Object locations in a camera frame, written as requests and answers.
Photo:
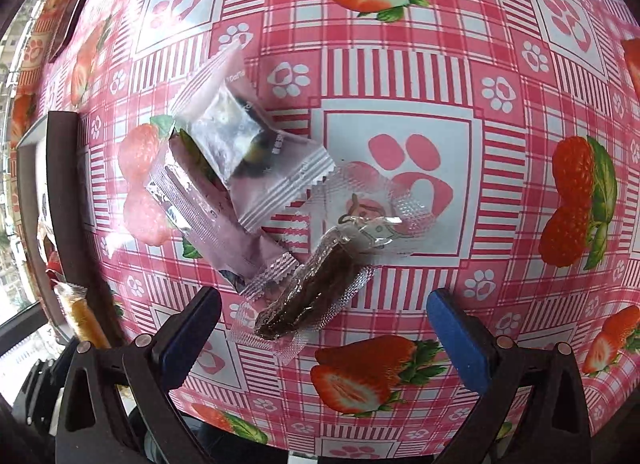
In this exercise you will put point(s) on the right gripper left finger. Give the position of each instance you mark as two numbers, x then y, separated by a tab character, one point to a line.
153	369

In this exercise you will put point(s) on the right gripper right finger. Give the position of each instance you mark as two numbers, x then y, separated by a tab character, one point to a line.
487	366

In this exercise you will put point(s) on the golden biscuit packet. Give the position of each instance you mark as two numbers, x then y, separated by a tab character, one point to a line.
80	317

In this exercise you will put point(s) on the red foil snack packet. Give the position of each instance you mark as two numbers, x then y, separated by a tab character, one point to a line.
54	269

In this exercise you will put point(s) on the pink long snack bar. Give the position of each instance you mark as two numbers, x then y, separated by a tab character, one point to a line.
200	208

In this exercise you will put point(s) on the black white storage tray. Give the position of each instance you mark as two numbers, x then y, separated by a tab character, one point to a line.
50	196

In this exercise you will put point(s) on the clear dark jerky packet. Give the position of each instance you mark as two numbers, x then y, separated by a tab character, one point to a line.
367	220

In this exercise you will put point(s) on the clear date candy packet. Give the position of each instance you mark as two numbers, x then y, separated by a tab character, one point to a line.
264	169

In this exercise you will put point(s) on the strawberry pattern pink tablecloth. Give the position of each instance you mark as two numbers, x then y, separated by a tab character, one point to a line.
517	119

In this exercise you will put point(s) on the black smartphone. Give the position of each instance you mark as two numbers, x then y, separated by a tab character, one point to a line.
66	28

